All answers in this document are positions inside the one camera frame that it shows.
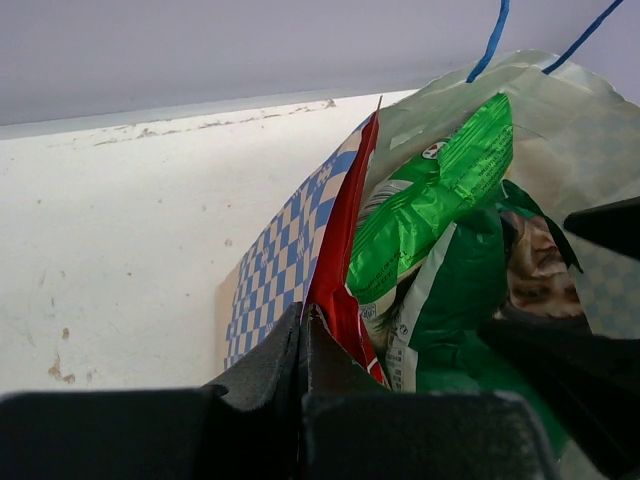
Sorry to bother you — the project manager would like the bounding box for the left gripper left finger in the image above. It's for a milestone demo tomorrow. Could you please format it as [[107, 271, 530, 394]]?
[[1, 302, 302, 479]]

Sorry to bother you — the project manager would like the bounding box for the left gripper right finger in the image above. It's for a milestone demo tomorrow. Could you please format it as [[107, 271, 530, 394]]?
[[300, 304, 559, 479]]

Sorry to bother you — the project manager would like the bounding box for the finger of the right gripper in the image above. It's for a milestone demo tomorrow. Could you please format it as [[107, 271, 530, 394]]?
[[563, 197, 640, 260], [477, 320, 639, 479]]

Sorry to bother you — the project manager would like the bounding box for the checkered paper bag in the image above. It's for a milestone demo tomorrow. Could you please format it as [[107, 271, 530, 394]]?
[[214, 0, 640, 480]]

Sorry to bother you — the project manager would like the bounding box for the green Real chips bag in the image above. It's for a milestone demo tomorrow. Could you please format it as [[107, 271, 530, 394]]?
[[385, 180, 591, 456]]

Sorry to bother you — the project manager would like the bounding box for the red Chuba chips bag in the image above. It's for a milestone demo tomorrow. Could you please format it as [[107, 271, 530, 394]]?
[[308, 111, 388, 388]]

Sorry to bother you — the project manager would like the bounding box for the green Chuba cassava chips bag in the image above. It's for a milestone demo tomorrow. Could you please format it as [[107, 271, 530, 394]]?
[[346, 93, 513, 313]]

